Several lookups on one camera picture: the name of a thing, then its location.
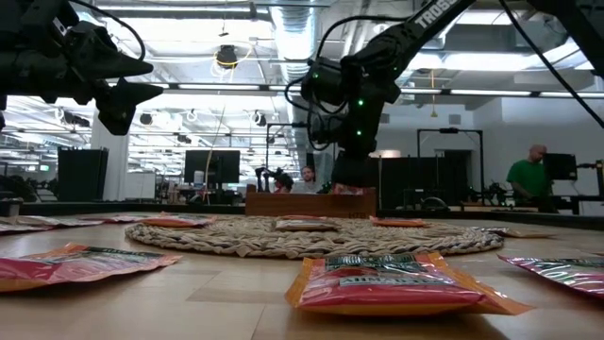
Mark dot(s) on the black background robot arm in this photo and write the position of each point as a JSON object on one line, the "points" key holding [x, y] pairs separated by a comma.
{"points": [[495, 191], [264, 177]]}

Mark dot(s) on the white column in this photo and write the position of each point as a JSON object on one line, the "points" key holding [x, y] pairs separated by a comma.
{"points": [[111, 160]]}

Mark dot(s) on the round woven placemat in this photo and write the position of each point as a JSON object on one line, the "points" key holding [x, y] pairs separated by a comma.
{"points": [[264, 238]]}

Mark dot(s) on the black partition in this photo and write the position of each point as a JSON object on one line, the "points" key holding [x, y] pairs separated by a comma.
{"points": [[401, 181]]}

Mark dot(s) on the black cabinet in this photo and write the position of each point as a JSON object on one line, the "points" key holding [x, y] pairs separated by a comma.
{"points": [[82, 175]]}

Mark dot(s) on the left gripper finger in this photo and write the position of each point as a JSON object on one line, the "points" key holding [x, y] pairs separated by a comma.
{"points": [[108, 56], [122, 104]]}

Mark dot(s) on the black metal stand frame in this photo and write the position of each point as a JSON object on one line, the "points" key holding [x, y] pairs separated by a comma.
{"points": [[448, 130]]}

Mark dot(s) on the silver ceiling duct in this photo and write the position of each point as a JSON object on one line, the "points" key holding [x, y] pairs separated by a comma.
{"points": [[295, 38]]}

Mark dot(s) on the wooden compartment tea box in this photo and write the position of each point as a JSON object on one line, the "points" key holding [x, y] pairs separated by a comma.
{"points": [[307, 205]]}

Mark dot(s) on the person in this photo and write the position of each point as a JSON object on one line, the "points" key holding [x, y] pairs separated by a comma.
{"points": [[308, 177], [283, 183], [528, 179]]}

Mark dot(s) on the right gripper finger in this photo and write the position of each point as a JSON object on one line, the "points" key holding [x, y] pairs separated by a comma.
{"points": [[354, 170]]}

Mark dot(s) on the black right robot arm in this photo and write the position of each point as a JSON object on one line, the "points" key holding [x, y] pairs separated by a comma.
{"points": [[415, 28]]}

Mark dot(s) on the black ceiling camera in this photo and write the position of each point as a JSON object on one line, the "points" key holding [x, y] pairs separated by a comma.
{"points": [[226, 56]]}

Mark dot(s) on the black computer monitor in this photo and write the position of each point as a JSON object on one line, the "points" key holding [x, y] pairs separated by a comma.
{"points": [[559, 166], [212, 166]]}

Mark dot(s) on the grey cup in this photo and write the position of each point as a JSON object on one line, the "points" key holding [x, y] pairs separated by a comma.
{"points": [[9, 208]]}

